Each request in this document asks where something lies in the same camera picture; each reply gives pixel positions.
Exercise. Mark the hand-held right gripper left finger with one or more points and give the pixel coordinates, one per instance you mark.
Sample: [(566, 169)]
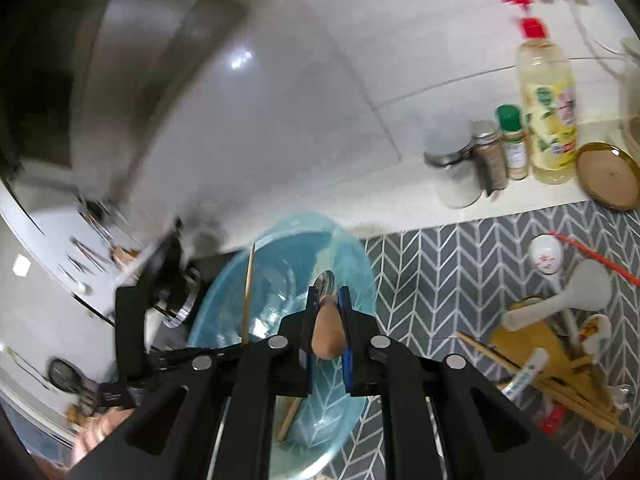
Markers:
[(312, 340)]

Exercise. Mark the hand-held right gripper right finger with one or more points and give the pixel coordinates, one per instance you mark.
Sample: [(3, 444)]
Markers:
[(346, 350)]

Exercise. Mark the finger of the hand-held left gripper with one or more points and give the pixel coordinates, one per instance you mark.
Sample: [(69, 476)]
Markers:
[(170, 358)]

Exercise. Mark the clear blue plastic basin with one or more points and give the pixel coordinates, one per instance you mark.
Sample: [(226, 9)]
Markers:
[(290, 270)]

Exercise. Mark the wooden chopstick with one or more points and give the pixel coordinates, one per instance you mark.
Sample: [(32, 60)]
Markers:
[(287, 420), (248, 290), (590, 412), (480, 347)]

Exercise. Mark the white ceramic spoon red print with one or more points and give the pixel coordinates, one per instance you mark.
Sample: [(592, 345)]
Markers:
[(545, 257)]

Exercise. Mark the white plastic rice paddle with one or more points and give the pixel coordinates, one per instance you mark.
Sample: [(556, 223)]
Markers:
[(585, 285)]

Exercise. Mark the white ceramic spoon orange print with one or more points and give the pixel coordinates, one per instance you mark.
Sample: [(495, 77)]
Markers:
[(596, 332)]

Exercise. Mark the red chopstick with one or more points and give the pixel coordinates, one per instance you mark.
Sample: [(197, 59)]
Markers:
[(595, 258)]

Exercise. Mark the person's left hand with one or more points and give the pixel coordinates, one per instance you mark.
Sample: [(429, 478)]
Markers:
[(97, 435)]

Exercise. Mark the foil burner liner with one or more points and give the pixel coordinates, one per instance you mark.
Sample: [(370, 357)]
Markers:
[(186, 306)]

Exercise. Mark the dark round dial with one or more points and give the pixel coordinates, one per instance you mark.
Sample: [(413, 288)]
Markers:
[(62, 375)]

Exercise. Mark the black gas stove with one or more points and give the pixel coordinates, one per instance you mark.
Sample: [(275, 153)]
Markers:
[(215, 265)]

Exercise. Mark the grey chevron mat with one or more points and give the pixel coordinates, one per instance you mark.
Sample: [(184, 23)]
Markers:
[(440, 280)]

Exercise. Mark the glass jar of white powder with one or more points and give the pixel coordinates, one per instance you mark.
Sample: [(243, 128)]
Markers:
[(457, 185)]

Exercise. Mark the pepper jar with metal lid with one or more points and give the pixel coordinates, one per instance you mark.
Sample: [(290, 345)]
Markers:
[(492, 160)]

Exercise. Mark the spice jar with green lid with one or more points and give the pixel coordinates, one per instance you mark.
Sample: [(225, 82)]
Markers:
[(514, 150)]

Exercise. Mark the stainless steel range hood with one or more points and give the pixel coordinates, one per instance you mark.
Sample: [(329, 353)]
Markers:
[(125, 60)]

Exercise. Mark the yellow dish soap pump bottle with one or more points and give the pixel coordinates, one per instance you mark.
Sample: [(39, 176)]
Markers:
[(547, 110)]

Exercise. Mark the brown saucer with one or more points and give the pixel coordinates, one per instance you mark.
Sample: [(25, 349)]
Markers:
[(607, 175)]

